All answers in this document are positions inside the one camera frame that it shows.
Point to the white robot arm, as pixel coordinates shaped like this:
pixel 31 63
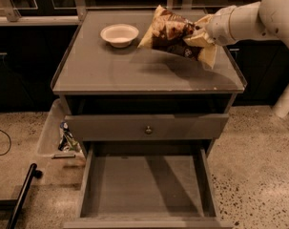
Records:
pixel 264 20

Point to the clear plastic bin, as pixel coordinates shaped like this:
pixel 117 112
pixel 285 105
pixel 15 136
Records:
pixel 50 137

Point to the black metal bar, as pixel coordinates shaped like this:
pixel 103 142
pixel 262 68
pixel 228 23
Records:
pixel 32 173

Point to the grey open middle drawer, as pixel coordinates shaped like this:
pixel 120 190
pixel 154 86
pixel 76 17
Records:
pixel 129 186

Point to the snack wrapper in bin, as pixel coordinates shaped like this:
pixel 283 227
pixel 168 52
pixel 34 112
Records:
pixel 67 141

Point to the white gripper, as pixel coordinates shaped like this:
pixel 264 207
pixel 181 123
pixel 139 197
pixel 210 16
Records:
pixel 218 25

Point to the metal railing frame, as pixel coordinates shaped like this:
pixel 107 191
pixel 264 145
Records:
pixel 77 4

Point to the brown chip bag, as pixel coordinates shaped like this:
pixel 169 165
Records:
pixel 167 33

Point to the brass drawer knob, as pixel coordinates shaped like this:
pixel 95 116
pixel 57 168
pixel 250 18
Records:
pixel 148 130

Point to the grey top drawer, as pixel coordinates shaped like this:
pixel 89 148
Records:
pixel 122 127

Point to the grey drawer cabinet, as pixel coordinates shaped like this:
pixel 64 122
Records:
pixel 98 79

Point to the white paper bowl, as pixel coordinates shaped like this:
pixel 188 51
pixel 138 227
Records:
pixel 119 35

